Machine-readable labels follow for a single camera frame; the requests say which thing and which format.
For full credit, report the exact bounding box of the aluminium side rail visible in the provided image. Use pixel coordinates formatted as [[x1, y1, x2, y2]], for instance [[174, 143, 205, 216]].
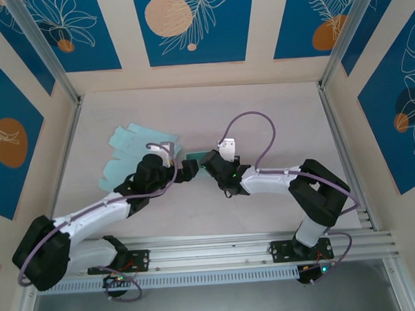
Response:
[[35, 95, 90, 254], [315, 79, 376, 233]]

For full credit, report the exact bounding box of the grey slotted cable duct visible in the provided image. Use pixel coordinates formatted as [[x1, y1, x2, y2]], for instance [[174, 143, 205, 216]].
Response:
[[36, 265, 302, 297]]

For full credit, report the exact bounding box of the aluminium mounting rail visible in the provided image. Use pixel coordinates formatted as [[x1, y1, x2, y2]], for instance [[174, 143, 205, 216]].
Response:
[[20, 224, 403, 284]]

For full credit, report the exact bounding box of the right controller board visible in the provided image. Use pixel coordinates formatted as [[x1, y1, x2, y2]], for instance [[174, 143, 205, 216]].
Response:
[[297, 262, 339, 285]]

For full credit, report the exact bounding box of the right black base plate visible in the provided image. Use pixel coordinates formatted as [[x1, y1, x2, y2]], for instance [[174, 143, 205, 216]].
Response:
[[268, 237, 334, 264]]

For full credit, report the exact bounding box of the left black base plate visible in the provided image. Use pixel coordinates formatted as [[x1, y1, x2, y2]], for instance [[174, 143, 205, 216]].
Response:
[[86, 248, 152, 275]]

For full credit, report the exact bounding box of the arm's purple cable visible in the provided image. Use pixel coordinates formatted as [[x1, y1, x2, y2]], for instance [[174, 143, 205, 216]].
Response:
[[13, 141, 184, 307], [217, 107, 363, 290]]

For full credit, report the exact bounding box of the right arm's purple cable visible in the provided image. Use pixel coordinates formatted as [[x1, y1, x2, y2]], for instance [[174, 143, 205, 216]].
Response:
[[217, 107, 363, 290]]

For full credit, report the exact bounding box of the aluminium frame post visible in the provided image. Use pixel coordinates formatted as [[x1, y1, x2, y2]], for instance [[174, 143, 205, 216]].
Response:
[[3, 0, 85, 107], [316, 0, 400, 89]]

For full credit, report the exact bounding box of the controller board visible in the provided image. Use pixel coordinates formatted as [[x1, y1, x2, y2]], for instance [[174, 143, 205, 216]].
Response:
[[101, 272, 136, 289], [297, 262, 339, 285]]

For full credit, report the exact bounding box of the blue floral wall panel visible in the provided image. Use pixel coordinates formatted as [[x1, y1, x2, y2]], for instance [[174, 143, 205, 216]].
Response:
[[0, 45, 49, 221], [271, 0, 364, 61], [338, 0, 415, 77], [23, 0, 123, 75], [354, 14, 415, 197], [133, 0, 258, 68]]

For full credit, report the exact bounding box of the left arm's purple cable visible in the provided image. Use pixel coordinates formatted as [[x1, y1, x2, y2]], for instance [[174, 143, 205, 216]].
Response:
[[13, 141, 184, 307]]

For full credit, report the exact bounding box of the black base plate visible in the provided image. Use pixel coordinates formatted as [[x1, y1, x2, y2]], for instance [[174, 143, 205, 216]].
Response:
[[268, 237, 334, 264], [86, 248, 152, 275]]

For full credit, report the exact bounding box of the left controller board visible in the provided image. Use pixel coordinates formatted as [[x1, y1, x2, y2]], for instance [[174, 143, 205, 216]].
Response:
[[101, 272, 136, 289]]

